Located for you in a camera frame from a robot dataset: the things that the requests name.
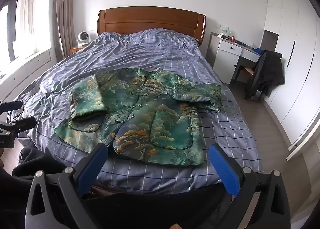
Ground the black jacket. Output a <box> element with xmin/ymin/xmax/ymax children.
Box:
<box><xmin>246</xmin><ymin>50</ymin><xmax>285</xmax><ymax>99</ymax></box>

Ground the brown curtain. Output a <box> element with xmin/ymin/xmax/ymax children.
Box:
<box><xmin>56</xmin><ymin>0</ymin><xmax>77</xmax><ymax>58</ymax></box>

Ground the blue plaid duvet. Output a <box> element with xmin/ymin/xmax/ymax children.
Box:
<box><xmin>15</xmin><ymin>29</ymin><xmax>262</xmax><ymax>196</ymax></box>

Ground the white wardrobe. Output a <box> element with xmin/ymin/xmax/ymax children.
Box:
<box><xmin>260</xmin><ymin>0</ymin><xmax>320</xmax><ymax>152</ymax></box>

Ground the wooden bed headboard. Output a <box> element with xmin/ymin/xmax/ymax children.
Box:
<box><xmin>97</xmin><ymin>6</ymin><xmax>207</xmax><ymax>46</ymax></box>

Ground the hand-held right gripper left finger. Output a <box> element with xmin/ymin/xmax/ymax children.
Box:
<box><xmin>25</xmin><ymin>143</ymin><xmax>108</xmax><ymax>229</ymax></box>

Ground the white window bench cabinet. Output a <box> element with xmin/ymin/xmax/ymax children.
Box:
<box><xmin>0</xmin><ymin>50</ymin><xmax>52</xmax><ymax>104</ymax></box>

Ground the white round fan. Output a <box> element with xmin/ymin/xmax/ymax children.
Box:
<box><xmin>77</xmin><ymin>32</ymin><xmax>91</xmax><ymax>46</ymax></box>

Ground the wooden nightstand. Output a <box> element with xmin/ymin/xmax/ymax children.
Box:
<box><xmin>70</xmin><ymin>46</ymin><xmax>87</xmax><ymax>55</ymax></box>

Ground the wooden chair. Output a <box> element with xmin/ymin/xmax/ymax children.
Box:
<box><xmin>235</xmin><ymin>65</ymin><xmax>263</xmax><ymax>100</ymax></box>

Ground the white sheer curtain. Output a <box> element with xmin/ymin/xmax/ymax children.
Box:
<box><xmin>16</xmin><ymin>0</ymin><xmax>38</xmax><ymax>54</ymax></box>

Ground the green printed padded jacket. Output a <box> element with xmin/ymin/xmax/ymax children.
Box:
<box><xmin>54</xmin><ymin>67</ymin><xmax>223</xmax><ymax>167</ymax></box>

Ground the white desk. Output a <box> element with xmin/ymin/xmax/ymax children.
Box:
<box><xmin>209</xmin><ymin>32</ymin><xmax>262</xmax><ymax>84</ymax></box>

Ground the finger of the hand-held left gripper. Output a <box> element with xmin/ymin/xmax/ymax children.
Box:
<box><xmin>0</xmin><ymin>117</ymin><xmax>37</xmax><ymax>136</ymax></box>
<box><xmin>0</xmin><ymin>101</ymin><xmax>23</xmax><ymax>115</ymax></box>

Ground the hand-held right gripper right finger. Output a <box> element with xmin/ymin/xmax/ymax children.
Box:
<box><xmin>209</xmin><ymin>144</ymin><xmax>292</xmax><ymax>229</ymax></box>

